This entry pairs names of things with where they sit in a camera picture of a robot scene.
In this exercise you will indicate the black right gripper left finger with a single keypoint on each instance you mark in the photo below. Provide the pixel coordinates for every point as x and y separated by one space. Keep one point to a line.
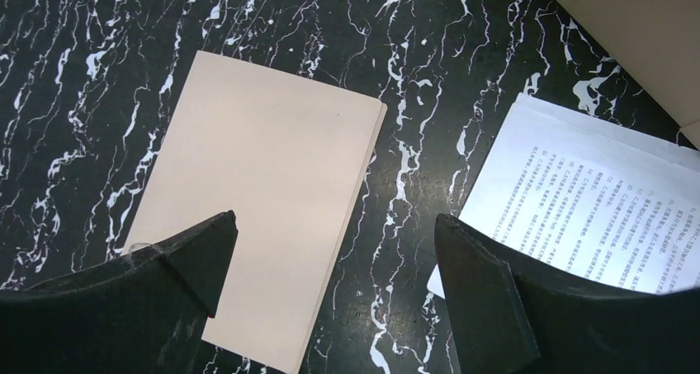
144 312

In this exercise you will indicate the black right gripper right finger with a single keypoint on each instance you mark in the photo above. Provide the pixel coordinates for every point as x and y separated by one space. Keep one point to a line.
511 313

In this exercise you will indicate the printed white paper sheet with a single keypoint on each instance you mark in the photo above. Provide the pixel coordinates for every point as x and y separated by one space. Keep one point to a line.
591 198

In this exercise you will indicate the beige paper folder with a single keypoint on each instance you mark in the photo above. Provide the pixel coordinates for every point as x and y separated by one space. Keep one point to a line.
287 155

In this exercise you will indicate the tan plastic toolbox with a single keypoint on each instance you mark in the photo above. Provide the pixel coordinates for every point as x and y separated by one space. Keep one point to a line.
657 43

